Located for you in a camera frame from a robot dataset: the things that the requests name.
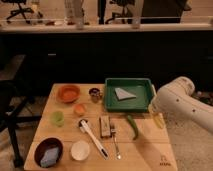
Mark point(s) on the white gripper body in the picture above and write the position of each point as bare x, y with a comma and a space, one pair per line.
156, 117

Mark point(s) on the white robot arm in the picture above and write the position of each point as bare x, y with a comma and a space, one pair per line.
176, 97

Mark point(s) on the green plastic tray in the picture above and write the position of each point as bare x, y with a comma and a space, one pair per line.
141, 87

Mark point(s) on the green chili pepper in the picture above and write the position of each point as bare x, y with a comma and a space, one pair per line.
133, 125

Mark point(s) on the grey folded cloth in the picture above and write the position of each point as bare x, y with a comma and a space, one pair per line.
123, 94

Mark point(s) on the metal fork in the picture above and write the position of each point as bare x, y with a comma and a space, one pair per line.
113, 132

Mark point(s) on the brown rectangular block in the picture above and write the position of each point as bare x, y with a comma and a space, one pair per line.
104, 126

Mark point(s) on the small orange cup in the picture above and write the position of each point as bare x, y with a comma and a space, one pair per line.
79, 109

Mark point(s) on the orange bowl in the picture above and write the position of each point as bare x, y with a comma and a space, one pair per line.
68, 93

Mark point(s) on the green plastic cup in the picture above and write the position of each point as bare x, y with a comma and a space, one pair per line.
57, 118

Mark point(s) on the blue grey sponge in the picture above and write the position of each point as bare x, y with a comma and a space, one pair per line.
50, 157

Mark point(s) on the dark maroon bowl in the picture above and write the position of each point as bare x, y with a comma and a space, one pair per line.
45, 145

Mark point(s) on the dark long cabinet counter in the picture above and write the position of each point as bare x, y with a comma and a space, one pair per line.
64, 55

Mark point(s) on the black chair at left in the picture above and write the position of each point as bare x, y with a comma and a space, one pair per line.
9, 115

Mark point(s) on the black office chair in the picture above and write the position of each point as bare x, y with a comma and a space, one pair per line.
32, 9

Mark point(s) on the white handled spatula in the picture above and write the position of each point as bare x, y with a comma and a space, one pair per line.
85, 127

